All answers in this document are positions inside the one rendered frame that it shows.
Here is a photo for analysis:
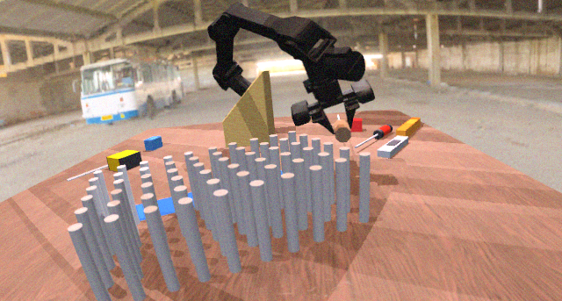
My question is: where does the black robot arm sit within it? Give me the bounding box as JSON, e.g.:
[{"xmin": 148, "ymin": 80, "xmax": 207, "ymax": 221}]
[{"xmin": 207, "ymin": 2, "xmax": 366, "ymax": 100}]

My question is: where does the red and black screwdriver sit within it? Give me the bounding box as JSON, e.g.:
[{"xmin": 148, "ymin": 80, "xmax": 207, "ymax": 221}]
[{"xmin": 355, "ymin": 124, "xmax": 393, "ymax": 148}]

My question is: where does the small red cube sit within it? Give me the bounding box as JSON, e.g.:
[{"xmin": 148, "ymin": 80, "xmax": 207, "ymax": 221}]
[{"xmin": 350, "ymin": 118, "xmax": 362, "ymax": 132}]

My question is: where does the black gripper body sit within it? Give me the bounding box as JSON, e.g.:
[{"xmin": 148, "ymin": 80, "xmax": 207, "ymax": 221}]
[{"xmin": 291, "ymin": 78, "xmax": 375, "ymax": 126}]

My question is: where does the small blue block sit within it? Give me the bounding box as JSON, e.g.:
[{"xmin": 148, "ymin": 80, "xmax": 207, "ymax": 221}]
[{"xmin": 143, "ymin": 136, "xmax": 163, "ymax": 150}]

